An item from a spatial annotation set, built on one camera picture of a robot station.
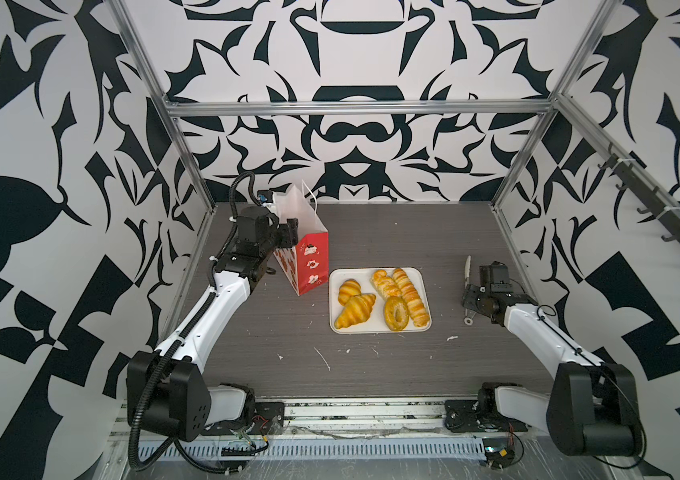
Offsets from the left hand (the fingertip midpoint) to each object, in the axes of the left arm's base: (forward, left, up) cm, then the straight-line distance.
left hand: (285, 214), depth 80 cm
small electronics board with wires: (-51, -50, -28) cm, 77 cm away
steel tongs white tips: (-18, -53, -27) cm, 62 cm away
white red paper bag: (-7, -5, -14) cm, 16 cm away
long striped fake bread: (-16, -37, -25) cm, 47 cm away
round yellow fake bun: (-18, -30, -24) cm, 43 cm away
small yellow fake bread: (-9, -16, -25) cm, 31 cm away
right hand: (-15, -55, -21) cm, 61 cm away
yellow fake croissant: (-17, -19, -22) cm, 34 cm away
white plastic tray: (-4, -40, -27) cm, 48 cm away
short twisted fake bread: (-9, -28, -24) cm, 38 cm away
